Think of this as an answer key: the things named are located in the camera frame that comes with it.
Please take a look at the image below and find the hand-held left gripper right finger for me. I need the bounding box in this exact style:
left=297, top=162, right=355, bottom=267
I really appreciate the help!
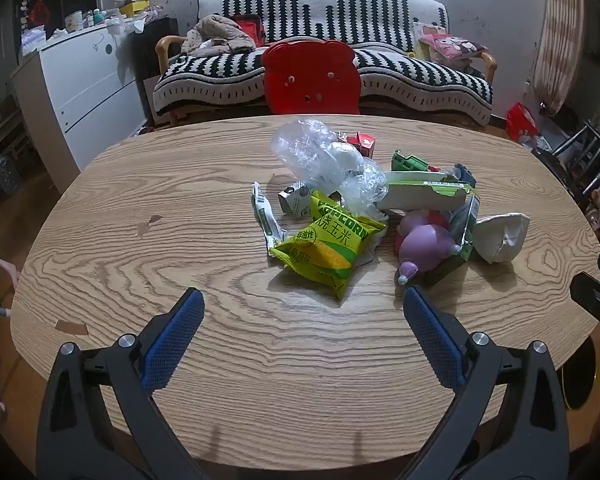
left=395, top=285, right=571, bottom=480

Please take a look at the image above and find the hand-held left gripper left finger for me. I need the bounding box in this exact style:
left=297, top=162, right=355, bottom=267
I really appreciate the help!
left=36, top=287, right=206, bottom=480

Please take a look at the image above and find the black round trash bin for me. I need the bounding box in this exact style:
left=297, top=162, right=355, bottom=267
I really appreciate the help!
left=560, top=337, right=597, bottom=411

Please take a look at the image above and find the white paper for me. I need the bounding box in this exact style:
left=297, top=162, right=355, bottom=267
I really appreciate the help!
left=472, top=212, right=531, bottom=265

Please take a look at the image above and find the blue white wrapper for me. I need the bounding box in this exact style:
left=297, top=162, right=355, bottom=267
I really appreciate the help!
left=450, top=162, right=478, bottom=186

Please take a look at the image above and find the purple squeeze bottle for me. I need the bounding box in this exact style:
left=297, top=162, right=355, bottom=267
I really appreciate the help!
left=398, top=225, right=462, bottom=288

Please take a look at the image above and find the black wooden chair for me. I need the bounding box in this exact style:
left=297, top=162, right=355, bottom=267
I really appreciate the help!
left=532, top=120, right=600, bottom=201

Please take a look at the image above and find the green silver foil packet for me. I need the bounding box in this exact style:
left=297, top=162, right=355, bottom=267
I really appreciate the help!
left=422, top=194, right=482, bottom=287

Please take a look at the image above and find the pink squeeze bottle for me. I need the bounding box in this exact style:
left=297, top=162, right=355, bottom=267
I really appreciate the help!
left=395, top=210, right=450, bottom=241

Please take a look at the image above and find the yellow green popcorn packet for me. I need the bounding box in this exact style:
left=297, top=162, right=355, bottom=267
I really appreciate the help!
left=270, top=190, right=387, bottom=301

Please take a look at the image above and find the torn green white carton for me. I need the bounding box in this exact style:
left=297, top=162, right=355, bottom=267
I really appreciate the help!
left=377, top=170, right=473, bottom=211

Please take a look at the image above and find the green white wrapper strip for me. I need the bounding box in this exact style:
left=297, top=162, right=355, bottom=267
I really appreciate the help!
left=251, top=181, right=287, bottom=256

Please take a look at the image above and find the red plastic shopping bag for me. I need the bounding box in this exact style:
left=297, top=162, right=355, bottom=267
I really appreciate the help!
left=505, top=102, right=541, bottom=141

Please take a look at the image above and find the crumpled clear plastic wrap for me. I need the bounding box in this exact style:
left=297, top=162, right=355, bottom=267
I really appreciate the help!
left=339, top=159, right=390, bottom=213

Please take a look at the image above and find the green plastic piece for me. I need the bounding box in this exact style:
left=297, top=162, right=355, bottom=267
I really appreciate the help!
left=391, top=150, right=428, bottom=172

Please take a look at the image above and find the small white black carton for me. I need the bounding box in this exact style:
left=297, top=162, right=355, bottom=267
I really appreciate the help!
left=278, top=184, right=313, bottom=218

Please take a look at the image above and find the small red carton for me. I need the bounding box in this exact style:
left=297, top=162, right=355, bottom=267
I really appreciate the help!
left=347, top=131, right=377, bottom=157

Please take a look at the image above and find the large clear plastic bag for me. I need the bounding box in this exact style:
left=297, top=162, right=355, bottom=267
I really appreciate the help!
left=271, top=117, right=366, bottom=188

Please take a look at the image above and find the striped curtain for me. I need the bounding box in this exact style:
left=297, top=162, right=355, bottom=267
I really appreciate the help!
left=532, top=0, right=586, bottom=113

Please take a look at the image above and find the pink cartoon pillow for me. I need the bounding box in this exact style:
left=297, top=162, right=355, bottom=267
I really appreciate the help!
left=420, top=30, right=488, bottom=66

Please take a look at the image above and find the white dresser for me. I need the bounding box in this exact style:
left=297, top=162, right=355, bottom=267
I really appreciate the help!
left=12, top=25, right=148, bottom=193

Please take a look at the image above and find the red plastic chair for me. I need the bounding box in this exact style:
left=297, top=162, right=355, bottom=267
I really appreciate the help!
left=261, top=41, right=361, bottom=116

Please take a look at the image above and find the brown jacket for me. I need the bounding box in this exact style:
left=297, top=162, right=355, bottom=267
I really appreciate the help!
left=180, top=14, right=255, bottom=57

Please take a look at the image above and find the red bag with black trim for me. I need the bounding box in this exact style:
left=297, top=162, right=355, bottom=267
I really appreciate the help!
left=230, top=14, right=266, bottom=46

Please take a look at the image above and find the wooden frame sofa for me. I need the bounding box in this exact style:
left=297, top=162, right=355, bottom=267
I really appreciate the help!
left=154, top=0, right=498, bottom=128

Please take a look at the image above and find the black red wall poster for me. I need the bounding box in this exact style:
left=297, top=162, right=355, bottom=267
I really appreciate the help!
left=15, top=0, right=63, bottom=53

